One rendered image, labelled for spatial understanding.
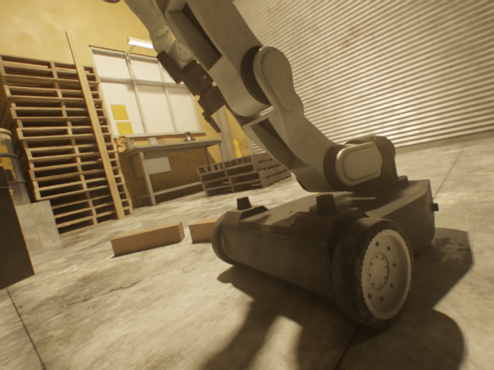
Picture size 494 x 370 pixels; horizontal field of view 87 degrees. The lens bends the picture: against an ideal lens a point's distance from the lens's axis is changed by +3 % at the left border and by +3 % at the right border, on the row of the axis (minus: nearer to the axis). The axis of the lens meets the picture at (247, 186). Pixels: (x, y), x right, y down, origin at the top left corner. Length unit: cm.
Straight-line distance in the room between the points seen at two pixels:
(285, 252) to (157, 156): 473
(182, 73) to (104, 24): 575
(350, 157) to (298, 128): 18
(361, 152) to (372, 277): 40
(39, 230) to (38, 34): 374
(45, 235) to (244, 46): 287
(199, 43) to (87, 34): 564
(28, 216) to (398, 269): 307
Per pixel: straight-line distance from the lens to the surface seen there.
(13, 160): 393
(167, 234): 159
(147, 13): 94
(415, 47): 519
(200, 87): 88
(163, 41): 97
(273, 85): 64
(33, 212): 323
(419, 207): 81
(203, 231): 141
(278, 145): 79
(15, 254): 193
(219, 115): 726
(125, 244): 169
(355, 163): 81
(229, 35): 69
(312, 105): 565
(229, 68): 67
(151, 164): 514
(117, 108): 604
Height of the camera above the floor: 35
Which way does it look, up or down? 5 degrees down
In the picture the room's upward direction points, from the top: 12 degrees counter-clockwise
